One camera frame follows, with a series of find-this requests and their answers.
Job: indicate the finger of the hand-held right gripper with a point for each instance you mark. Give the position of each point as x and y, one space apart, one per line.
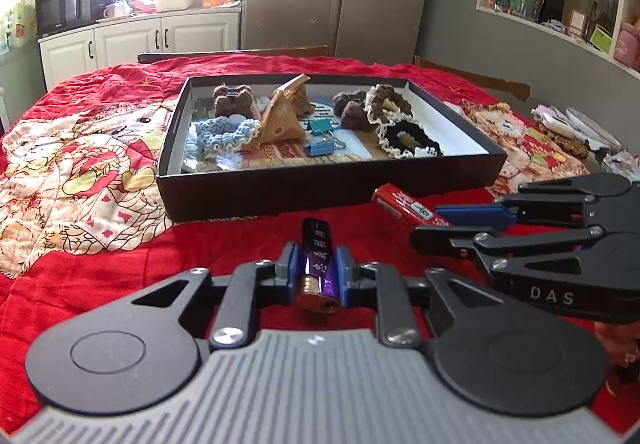
470 215
525 249

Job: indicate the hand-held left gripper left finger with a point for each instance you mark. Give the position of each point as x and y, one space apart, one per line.
289 274

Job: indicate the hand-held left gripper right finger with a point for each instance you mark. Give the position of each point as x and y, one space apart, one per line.
346 276

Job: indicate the black cardboard box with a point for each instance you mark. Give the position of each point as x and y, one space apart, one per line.
300 189

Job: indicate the black scrunchie with white trim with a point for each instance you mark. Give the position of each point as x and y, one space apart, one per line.
410 139

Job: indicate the blue binder clip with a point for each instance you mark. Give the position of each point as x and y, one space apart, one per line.
320 146

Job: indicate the brown and cream scrunchie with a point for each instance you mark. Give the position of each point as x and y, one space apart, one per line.
390 101

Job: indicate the tan pyramid packet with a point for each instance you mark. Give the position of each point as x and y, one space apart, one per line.
277 126
299 91

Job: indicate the blue crocheted scrunchie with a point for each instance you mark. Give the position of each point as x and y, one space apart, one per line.
220 136

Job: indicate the brown fuzzy hair clip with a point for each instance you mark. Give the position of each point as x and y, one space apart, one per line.
352 114
232 99

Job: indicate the person's right hand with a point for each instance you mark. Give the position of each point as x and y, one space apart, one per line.
625 364

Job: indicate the brown woven coaster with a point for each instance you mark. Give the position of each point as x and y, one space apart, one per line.
570 146

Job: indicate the white plate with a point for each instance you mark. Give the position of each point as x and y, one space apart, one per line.
597 129

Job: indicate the red printed blanket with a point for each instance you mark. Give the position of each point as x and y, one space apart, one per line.
100 244

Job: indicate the clear glass jars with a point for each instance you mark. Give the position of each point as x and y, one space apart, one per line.
532 4

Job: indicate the pink bottle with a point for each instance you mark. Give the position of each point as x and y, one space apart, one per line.
627 46

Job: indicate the dark wooden chair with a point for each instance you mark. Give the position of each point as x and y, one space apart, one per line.
225 53

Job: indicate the white kitchen cabinet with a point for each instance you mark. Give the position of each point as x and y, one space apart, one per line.
135 41

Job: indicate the white plastic basin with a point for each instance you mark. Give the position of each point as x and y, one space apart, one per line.
175 1

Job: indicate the white mug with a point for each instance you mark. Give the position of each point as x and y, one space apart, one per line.
115 10

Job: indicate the black microwave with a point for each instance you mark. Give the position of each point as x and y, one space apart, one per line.
62 11

